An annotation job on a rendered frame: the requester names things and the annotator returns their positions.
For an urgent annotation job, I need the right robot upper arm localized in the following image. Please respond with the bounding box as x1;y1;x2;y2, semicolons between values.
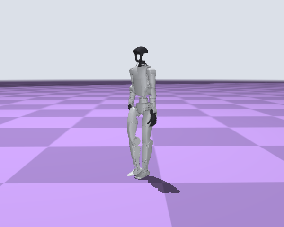
129;67;135;92

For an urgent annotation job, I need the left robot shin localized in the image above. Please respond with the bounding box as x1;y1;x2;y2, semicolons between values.
142;140;153;172

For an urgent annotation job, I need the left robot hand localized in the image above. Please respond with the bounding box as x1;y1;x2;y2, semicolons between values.
147;109;157;127

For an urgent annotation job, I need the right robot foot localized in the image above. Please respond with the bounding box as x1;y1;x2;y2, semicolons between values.
127;167;142;176

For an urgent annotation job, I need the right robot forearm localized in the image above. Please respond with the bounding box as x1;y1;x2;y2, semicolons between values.
128;90;136;107

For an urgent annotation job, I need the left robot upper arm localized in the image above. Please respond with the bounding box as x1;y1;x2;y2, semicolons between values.
146;67;156;95

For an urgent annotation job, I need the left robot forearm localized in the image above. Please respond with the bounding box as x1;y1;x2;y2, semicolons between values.
149;88;157;113

